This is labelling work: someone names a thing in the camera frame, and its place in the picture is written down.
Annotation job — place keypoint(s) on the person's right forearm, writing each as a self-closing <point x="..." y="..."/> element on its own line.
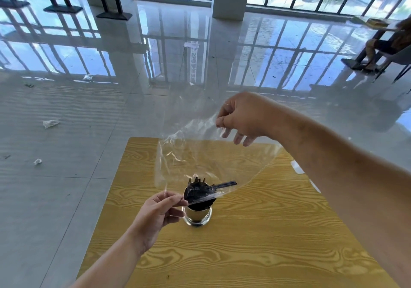
<point x="353" y="185"/>

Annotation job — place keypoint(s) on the flat wooden box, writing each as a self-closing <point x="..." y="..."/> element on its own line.
<point x="377" y="23"/>

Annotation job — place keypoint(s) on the person's left hand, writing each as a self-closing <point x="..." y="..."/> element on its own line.
<point x="154" y="220"/>

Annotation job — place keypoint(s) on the bundle of black straws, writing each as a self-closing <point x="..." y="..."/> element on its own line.
<point x="199" y="196"/>

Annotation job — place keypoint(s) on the grey chair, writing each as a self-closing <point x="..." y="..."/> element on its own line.
<point x="403" y="56"/>

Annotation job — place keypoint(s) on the person's right hand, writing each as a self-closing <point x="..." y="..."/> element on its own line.
<point x="253" y="117"/>

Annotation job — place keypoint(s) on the small crumpled white scrap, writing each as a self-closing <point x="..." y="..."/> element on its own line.
<point x="38" y="161"/>

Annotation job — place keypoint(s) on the narrow white plastic sign holder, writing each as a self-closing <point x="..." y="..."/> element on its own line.
<point x="315" y="186"/>

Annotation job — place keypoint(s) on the wooden table with black base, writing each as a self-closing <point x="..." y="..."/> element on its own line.
<point x="351" y="63"/>

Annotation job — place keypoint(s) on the clear plastic bag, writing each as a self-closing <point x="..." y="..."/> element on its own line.
<point x="199" y="156"/>

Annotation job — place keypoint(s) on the large crumpled clear plastic scrap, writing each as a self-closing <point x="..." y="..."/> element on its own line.
<point x="50" y="124"/>

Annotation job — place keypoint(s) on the person's left forearm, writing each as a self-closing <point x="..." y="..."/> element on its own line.
<point x="109" y="265"/>

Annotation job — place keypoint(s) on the steel cylindrical holder cup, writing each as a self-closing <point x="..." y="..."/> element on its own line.
<point x="199" y="217"/>

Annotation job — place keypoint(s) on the flat clear plastic scrap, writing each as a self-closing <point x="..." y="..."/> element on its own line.
<point x="87" y="77"/>

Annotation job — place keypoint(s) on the wide white plastic sign holder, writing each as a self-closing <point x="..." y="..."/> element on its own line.
<point x="297" y="168"/>

